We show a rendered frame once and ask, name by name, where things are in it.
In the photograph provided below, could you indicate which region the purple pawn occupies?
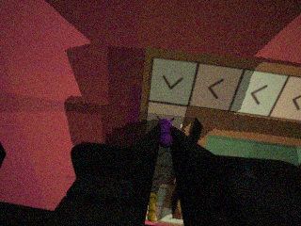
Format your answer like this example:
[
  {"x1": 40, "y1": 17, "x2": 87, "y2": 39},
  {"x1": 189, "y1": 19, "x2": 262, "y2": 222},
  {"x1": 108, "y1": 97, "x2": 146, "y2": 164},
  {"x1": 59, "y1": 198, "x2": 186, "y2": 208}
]
[{"x1": 157, "y1": 119, "x2": 173, "y2": 148}]

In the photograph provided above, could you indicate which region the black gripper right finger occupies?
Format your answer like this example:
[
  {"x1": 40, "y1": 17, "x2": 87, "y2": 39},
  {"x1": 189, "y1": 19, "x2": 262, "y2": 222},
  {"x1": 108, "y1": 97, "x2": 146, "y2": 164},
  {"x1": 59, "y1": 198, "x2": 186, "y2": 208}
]
[{"x1": 170, "y1": 126, "x2": 298, "y2": 226}]

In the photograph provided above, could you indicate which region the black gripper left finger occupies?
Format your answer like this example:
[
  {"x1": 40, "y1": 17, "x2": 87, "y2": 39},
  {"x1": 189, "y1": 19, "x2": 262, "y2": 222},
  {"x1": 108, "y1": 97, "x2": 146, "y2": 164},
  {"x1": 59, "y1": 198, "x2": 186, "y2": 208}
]
[{"x1": 70, "y1": 125, "x2": 161, "y2": 224}]

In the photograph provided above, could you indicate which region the square board game track with arrows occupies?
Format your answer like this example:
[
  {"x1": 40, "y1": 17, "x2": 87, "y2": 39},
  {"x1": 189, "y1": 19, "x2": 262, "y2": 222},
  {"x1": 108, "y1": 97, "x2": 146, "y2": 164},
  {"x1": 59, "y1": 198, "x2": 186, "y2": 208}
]
[{"x1": 137, "y1": 47, "x2": 301, "y2": 208}]

